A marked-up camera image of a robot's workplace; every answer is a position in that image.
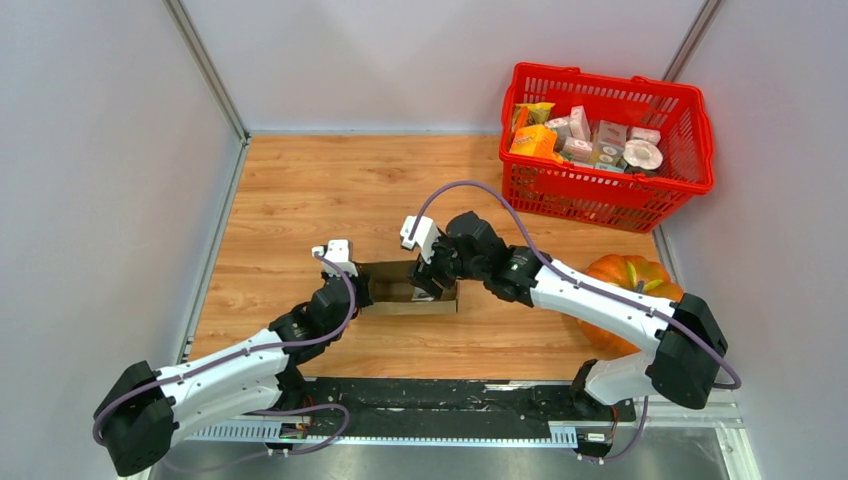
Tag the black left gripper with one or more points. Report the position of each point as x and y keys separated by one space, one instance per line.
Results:
x=362 y=287

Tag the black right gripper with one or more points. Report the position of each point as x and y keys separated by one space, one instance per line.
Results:
x=423 y=272

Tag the brown cardboard paper box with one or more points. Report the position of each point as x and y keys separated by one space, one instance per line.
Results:
x=393 y=295

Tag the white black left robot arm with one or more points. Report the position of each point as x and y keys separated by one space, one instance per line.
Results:
x=148 y=411

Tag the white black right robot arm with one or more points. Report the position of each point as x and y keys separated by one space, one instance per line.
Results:
x=680 y=346

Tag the orange snack box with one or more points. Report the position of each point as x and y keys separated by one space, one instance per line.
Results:
x=534 y=141

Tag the white pink carton box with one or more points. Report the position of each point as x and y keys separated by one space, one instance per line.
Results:
x=579 y=124

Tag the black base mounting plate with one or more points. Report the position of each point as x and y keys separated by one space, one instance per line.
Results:
x=447 y=409

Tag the red plastic shopping basket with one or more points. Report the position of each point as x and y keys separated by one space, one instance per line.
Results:
x=630 y=202

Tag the yellow snack bag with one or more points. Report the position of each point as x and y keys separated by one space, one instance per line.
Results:
x=528 y=114

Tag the orange pumpkin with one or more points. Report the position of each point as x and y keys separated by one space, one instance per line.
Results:
x=633 y=273

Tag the white round tape roll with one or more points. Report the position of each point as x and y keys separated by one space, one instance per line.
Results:
x=642 y=154

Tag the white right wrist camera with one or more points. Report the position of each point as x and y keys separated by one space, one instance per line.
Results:
x=419 y=233

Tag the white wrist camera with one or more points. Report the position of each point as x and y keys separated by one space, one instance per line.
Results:
x=336 y=258
x=419 y=233

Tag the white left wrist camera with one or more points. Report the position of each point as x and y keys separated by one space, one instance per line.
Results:
x=336 y=258

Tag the aluminium frame rail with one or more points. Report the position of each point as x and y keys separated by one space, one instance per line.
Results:
x=664 y=441

